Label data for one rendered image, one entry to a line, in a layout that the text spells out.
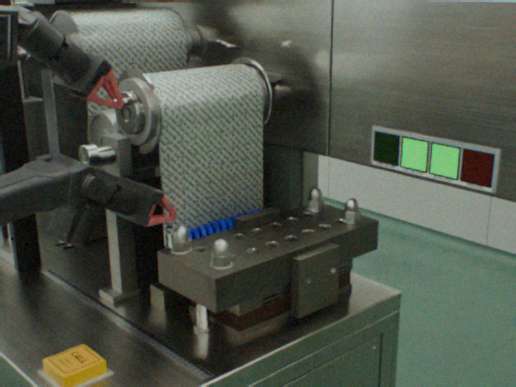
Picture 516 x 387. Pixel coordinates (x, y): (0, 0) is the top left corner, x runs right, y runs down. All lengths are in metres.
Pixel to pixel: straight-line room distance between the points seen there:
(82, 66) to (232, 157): 0.34
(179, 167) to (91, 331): 0.32
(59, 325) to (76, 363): 0.18
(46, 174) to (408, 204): 3.40
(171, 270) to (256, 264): 0.15
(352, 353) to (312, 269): 0.19
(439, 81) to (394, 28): 0.12
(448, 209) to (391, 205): 0.41
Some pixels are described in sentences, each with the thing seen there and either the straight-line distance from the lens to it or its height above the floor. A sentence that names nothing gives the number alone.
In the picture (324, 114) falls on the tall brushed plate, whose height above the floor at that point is 1.22.
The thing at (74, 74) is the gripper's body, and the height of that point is 1.33.
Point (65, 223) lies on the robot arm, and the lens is 1.12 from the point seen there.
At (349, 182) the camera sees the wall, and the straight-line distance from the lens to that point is 4.52.
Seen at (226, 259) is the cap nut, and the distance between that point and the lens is 1.11.
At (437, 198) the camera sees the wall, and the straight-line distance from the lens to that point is 4.13.
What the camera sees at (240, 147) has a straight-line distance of 1.32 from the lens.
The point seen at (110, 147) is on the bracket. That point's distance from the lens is 1.26.
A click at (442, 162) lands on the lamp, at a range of 1.18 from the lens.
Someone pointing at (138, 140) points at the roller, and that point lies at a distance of 1.24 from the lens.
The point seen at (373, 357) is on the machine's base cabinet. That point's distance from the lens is 1.37.
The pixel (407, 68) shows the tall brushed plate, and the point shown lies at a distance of 1.21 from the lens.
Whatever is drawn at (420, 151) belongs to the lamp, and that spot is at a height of 1.19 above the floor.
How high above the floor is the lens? 1.48
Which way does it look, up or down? 19 degrees down
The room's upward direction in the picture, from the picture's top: straight up
